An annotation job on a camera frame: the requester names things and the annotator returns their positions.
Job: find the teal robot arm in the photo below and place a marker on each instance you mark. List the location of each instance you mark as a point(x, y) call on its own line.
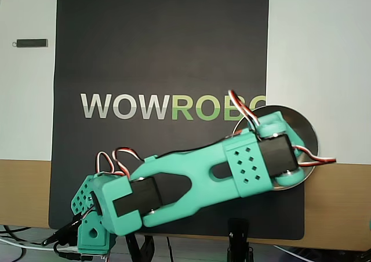
point(208, 154)

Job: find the black USB stick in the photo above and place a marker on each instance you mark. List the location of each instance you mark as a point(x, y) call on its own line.
point(32, 43)

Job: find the black WOWROBO mat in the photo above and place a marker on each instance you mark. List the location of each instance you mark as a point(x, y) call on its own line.
point(188, 41)

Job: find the black table clamp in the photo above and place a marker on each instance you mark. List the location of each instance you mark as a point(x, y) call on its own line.
point(131, 247)

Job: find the black clamp right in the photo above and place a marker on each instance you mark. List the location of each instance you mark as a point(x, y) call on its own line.
point(237, 238)

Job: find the white paper sheet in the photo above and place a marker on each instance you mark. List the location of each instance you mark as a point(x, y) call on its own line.
point(26, 99)
point(319, 70)

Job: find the metal bowl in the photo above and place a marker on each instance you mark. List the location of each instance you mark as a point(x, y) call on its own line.
point(307, 134)

